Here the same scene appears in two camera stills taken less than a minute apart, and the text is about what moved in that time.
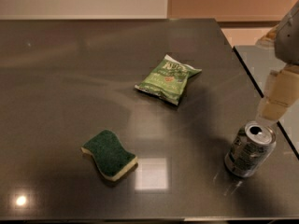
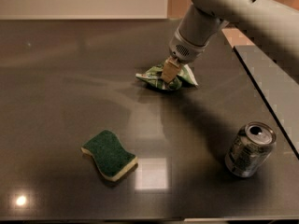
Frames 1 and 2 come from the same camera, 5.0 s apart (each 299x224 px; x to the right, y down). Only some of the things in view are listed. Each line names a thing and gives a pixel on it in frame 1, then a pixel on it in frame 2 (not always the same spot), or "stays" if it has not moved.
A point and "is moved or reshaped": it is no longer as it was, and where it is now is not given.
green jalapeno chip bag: x=168 y=79 is moved or reshaped
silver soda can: x=251 y=146 stays
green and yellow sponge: x=110 y=158 stays
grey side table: x=260 y=62 stays
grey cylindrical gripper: x=289 y=42 → x=186 y=50
